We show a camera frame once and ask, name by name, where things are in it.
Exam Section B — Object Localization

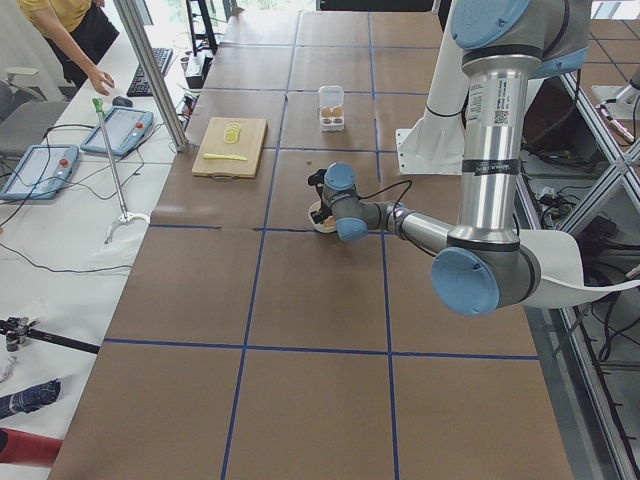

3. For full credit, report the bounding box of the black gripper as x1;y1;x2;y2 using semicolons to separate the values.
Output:
308;169;331;213

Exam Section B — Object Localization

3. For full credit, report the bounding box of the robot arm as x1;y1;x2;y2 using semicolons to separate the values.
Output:
308;1;599;315

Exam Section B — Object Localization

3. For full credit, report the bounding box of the clear plastic egg box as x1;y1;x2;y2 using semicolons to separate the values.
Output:
318;85;345;132

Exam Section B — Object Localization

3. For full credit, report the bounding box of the person hand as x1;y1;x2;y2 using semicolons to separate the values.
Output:
87;69;115;96

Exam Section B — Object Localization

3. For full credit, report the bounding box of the white bowl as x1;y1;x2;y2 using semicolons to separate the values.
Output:
308;200;336;234

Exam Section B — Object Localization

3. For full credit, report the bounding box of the bamboo cutting board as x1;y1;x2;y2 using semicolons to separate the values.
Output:
191;117;267;179

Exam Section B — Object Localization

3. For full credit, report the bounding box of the yellow plastic knife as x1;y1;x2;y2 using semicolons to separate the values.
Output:
203;153;248;161

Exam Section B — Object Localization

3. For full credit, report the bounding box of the reacher grabber stick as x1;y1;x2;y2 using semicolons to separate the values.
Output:
92;98;150;245

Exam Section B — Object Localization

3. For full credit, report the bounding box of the teach pendant far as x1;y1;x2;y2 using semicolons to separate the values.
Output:
80;106;154;158

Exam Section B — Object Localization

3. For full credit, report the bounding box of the teach pendant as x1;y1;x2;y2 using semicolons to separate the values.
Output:
1;144;79;201
80;106;154;158

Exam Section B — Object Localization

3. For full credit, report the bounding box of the black keyboard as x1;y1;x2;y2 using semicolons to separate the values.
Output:
126;47;174;98

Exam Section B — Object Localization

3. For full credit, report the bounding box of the white chair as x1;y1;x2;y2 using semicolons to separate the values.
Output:
519;230;639;309

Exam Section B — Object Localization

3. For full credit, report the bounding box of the teach pendant near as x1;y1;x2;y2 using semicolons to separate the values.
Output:
1;144;79;201

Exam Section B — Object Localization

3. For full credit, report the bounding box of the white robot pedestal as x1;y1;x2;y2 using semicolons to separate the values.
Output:
396;1;469;175

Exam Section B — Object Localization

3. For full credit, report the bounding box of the aluminium frame post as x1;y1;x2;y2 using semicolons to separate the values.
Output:
114;0;188;152

